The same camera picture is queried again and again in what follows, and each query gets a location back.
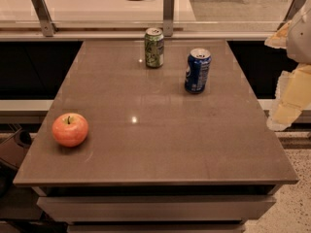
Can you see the right metal railing bracket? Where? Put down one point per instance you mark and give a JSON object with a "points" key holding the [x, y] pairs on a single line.
{"points": [[295, 6]]}

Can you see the metal railing bracket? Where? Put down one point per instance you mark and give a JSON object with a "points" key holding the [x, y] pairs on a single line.
{"points": [[47, 27], [295, 6], [168, 17]]}

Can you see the left metal railing bracket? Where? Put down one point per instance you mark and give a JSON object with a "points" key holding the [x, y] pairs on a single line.
{"points": [[47, 27]]}

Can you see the blue pepsi can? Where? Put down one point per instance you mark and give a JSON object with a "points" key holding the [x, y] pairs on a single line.
{"points": [[199, 62]]}

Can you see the green soda can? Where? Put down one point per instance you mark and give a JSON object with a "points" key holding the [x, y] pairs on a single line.
{"points": [[154, 47]]}

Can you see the middle metal railing bracket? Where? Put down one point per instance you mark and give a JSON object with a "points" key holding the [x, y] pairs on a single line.
{"points": [[168, 17]]}

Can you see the grey drawer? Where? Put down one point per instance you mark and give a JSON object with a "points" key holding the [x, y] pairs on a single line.
{"points": [[156, 228], [156, 208]]}

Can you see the grey lower drawer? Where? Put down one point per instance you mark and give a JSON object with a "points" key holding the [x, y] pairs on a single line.
{"points": [[156, 228]]}

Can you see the grey upper drawer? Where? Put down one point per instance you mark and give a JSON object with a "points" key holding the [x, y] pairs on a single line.
{"points": [[156, 208]]}

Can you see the red apple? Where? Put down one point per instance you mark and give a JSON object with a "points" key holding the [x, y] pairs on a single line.
{"points": [[70, 129]]}

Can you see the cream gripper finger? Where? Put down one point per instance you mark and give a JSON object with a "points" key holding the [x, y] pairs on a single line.
{"points": [[292, 96], [279, 39]]}

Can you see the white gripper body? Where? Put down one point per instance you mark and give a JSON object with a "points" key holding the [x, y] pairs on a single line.
{"points": [[300, 39]]}

